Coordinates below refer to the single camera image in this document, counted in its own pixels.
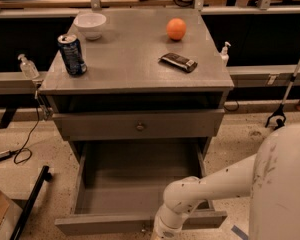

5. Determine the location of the grey drawer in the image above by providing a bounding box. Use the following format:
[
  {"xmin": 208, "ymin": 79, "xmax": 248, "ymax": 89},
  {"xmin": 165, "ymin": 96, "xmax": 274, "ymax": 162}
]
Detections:
[
  {"xmin": 54, "ymin": 140, "xmax": 228, "ymax": 237},
  {"xmin": 53, "ymin": 109, "xmax": 224, "ymax": 141}
]

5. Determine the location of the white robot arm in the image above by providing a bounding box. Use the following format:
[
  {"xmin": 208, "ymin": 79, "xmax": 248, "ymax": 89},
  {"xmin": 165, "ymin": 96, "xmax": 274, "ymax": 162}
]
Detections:
[{"xmin": 153, "ymin": 123, "xmax": 300, "ymax": 240}]

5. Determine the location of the grey top drawer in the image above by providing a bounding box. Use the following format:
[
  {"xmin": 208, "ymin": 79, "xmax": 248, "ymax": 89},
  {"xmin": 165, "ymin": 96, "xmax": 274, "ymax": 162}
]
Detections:
[{"xmin": 53, "ymin": 109, "xmax": 224, "ymax": 141}]

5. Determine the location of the grey wooden drawer cabinet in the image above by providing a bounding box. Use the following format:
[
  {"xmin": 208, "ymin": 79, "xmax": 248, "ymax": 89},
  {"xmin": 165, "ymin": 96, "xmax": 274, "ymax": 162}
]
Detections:
[{"xmin": 39, "ymin": 9, "xmax": 233, "ymax": 155}]

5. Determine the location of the black snack bar wrapper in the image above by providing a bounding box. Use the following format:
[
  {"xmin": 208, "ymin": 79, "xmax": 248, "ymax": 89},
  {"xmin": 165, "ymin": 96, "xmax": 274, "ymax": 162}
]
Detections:
[{"xmin": 159, "ymin": 53, "xmax": 198, "ymax": 73}]

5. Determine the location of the orange fruit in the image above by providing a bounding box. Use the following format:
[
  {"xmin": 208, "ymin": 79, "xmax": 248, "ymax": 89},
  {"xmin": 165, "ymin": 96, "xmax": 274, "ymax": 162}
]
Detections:
[{"xmin": 166, "ymin": 18, "xmax": 187, "ymax": 41}]

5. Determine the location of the white pump bottle right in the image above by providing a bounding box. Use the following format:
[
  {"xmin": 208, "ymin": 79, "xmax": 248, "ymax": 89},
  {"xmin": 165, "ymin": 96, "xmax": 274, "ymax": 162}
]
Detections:
[{"xmin": 220, "ymin": 41, "xmax": 231, "ymax": 65}]

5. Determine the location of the blue soda can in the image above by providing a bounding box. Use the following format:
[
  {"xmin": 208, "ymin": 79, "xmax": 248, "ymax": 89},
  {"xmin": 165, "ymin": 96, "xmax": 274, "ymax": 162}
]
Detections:
[{"xmin": 57, "ymin": 34, "xmax": 87, "ymax": 76}]

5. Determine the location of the white ceramic bowl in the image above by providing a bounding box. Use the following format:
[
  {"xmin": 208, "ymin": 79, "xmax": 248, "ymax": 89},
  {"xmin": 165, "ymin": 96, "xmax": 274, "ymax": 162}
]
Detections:
[{"xmin": 74, "ymin": 12, "xmax": 107, "ymax": 40}]

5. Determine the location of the black metal stand leg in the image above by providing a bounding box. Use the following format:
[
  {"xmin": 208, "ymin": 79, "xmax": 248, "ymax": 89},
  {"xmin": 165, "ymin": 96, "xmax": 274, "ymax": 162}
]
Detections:
[{"xmin": 10, "ymin": 165, "xmax": 52, "ymax": 240}]

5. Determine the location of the grabber stick tool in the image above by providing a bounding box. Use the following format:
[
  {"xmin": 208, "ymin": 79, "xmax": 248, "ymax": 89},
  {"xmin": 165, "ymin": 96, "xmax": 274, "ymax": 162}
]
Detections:
[{"xmin": 265, "ymin": 58, "xmax": 300, "ymax": 130}]

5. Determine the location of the clear sanitizer bottle left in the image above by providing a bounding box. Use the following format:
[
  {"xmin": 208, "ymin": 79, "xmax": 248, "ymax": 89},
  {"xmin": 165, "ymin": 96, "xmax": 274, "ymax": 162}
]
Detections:
[{"xmin": 18, "ymin": 54, "xmax": 40, "ymax": 79}]

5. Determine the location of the blue tape floor marker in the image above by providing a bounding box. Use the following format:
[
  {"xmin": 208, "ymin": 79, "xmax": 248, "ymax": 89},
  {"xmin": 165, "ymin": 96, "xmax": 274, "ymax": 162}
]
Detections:
[{"xmin": 231, "ymin": 225, "xmax": 249, "ymax": 240}]

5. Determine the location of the cardboard box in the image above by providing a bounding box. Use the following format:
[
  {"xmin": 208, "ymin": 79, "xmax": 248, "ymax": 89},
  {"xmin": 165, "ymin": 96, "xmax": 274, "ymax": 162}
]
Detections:
[{"xmin": 0, "ymin": 190, "xmax": 22, "ymax": 240}]

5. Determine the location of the black power adapter with cable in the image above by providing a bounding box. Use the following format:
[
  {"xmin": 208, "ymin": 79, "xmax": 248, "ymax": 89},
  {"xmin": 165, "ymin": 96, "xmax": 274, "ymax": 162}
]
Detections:
[{"xmin": 0, "ymin": 109, "xmax": 40, "ymax": 165}]

